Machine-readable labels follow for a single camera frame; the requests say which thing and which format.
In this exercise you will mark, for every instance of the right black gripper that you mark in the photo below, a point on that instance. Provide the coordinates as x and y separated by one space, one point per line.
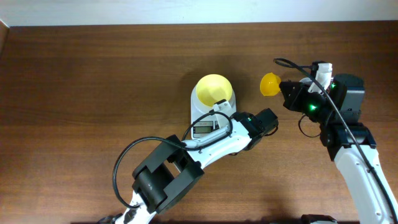
291 99

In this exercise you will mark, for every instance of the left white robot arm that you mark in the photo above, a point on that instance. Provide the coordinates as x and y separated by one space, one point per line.
171 170

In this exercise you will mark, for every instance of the white digital kitchen scale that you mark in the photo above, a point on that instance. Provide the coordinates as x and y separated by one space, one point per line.
205 125

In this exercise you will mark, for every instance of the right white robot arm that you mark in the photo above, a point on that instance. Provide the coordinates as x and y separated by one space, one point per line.
349 143

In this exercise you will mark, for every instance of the yellow plastic bowl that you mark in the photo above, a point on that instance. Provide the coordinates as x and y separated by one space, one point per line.
213 88

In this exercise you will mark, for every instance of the yellow measuring scoop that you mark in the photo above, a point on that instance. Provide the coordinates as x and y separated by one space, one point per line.
269 85

